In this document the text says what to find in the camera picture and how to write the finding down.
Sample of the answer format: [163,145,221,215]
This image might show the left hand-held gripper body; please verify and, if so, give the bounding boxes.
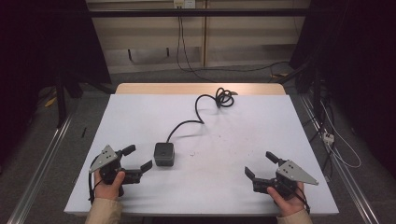
[89,145,144,186]

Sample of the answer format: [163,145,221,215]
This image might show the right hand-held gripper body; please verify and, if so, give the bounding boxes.
[252,159,319,201]

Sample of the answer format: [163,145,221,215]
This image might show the person's right hand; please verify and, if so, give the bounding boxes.
[266,181,306,218]

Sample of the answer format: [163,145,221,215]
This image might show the person's left hand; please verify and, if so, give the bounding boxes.
[92,170,126,202]

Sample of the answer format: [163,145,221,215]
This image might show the black cube power adapter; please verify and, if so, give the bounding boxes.
[153,142,176,168]

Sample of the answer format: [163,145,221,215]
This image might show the white table cover sheet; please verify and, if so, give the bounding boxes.
[64,93,340,217]

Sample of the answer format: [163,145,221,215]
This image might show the white power strip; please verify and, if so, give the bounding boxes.
[322,131,336,147]

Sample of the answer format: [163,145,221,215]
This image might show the black metal stand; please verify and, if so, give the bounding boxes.
[54,73,69,129]

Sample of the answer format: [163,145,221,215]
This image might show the yellow floor tape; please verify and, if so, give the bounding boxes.
[44,95,58,108]

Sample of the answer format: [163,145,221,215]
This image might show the black curtain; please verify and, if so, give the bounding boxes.
[0,0,112,157]
[289,0,396,175]

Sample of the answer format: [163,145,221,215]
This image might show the right hand-held gripper cable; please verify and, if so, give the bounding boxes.
[291,186,312,216]

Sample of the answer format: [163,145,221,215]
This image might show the hand-held gripper cable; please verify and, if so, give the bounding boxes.
[87,154,104,205]
[291,186,312,216]

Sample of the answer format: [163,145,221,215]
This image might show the left hand-held gripper cable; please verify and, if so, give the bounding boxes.
[87,154,104,205]

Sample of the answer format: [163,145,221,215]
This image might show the aluminium floor rail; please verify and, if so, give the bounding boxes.
[299,93,381,224]
[7,114,75,224]

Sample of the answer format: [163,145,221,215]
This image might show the black floor cables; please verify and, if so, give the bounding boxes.
[303,91,336,176]

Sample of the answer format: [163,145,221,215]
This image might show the white floor cable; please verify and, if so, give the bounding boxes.
[319,100,362,170]

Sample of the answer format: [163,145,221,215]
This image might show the black adapter cable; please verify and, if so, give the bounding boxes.
[165,87,235,145]

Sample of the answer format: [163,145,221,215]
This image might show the black hanging wall cable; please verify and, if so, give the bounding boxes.
[176,15,291,84]

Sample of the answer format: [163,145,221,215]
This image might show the black horizontal frame bar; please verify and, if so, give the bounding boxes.
[88,7,313,19]

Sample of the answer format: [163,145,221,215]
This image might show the white wall socket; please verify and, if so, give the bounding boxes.
[173,0,197,9]

